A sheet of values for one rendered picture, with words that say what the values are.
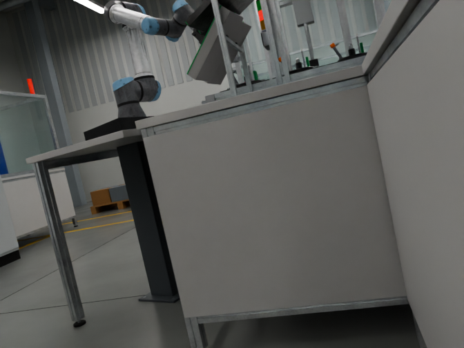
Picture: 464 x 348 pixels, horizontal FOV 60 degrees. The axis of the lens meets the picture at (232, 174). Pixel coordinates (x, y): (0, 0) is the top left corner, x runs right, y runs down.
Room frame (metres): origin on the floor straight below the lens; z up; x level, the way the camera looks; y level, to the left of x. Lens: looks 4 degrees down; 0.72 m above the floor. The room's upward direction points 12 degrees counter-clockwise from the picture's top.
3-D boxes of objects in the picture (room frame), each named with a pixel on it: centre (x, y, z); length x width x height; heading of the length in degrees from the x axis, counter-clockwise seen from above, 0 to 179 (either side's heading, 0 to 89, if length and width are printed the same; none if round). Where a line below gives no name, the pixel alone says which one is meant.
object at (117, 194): (7.60, 1.98, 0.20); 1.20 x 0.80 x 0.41; 76
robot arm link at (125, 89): (2.18, 0.45, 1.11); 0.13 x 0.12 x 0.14; 137
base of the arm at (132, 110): (2.17, 0.46, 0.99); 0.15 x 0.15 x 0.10
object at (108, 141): (2.14, 0.41, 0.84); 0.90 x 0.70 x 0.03; 146
